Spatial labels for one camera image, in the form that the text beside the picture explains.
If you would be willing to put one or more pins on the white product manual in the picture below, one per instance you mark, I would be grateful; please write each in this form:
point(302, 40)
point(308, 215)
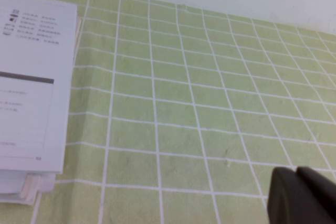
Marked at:
point(31, 51)

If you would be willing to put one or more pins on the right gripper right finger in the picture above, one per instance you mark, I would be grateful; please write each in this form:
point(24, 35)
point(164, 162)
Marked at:
point(325, 197)

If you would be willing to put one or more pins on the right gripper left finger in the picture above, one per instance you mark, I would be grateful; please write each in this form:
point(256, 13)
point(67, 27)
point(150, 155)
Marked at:
point(286, 203)

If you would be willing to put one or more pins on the green white checked tablecloth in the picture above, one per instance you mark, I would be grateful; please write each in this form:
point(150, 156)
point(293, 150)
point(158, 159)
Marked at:
point(183, 103)

